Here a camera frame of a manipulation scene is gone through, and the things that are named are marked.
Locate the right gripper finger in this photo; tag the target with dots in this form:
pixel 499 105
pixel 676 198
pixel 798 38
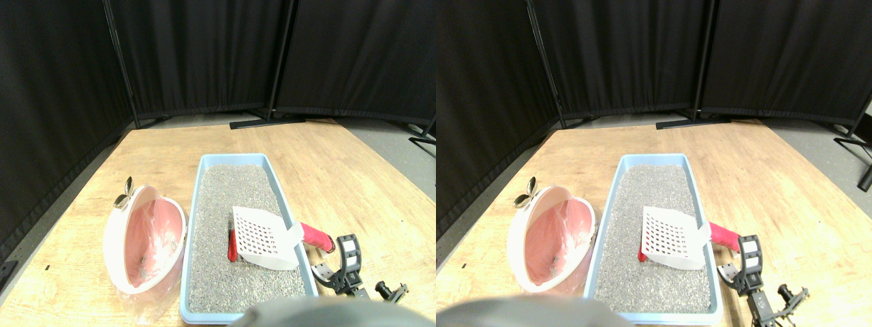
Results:
pixel 349 255
pixel 734 281
pixel 328 278
pixel 751 257

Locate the red lump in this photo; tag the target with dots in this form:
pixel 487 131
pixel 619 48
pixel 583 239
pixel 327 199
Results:
pixel 231 248
pixel 642 255

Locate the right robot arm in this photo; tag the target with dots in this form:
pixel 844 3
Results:
pixel 768 320

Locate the blue litter tray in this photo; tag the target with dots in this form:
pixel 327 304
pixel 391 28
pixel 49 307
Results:
pixel 214 204
pixel 630 204

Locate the black curtain stand foot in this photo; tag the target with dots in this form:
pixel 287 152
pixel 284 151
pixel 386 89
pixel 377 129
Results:
pixel 424 141
pixel 865 178
pixel 259 123
pixel 684 124

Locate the white bin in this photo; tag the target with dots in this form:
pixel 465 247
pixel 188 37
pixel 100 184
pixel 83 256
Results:
pixel 552 238
pixel 146 238

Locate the black curtain stand pole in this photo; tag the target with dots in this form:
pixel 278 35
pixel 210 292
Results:
pixel 706 54
pixel 283 54
pixel 121 68
pixel 546 68

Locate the black bracket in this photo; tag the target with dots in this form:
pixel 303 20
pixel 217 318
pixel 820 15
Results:
pixel 790 296
pixel 388 291

